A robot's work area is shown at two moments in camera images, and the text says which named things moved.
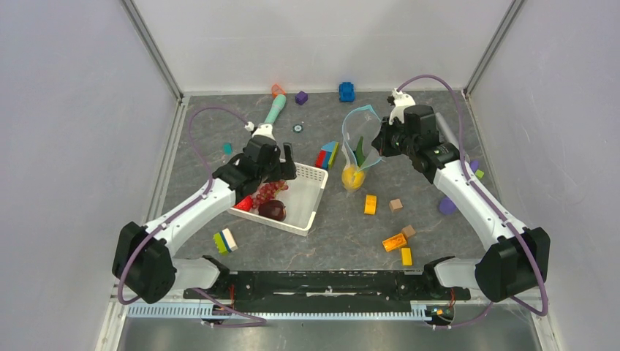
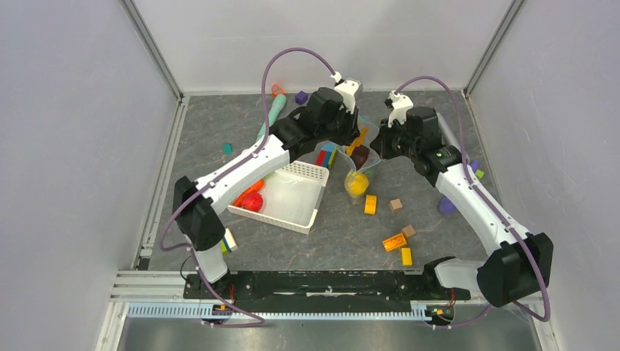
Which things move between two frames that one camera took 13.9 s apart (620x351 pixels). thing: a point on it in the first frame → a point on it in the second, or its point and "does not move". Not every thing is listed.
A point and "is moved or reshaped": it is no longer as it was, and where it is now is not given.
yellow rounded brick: (370, 205) does not move
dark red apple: (273, 209) → (359, 156)
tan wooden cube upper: (395, 204) does not move
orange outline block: (276, 90) does not move
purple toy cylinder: (445, 205) does not move
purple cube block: (301, 97) does not move
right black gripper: (382, 142) does not move
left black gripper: (284, 170) → (352, 130)
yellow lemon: (352, 178) is moved or reshaped
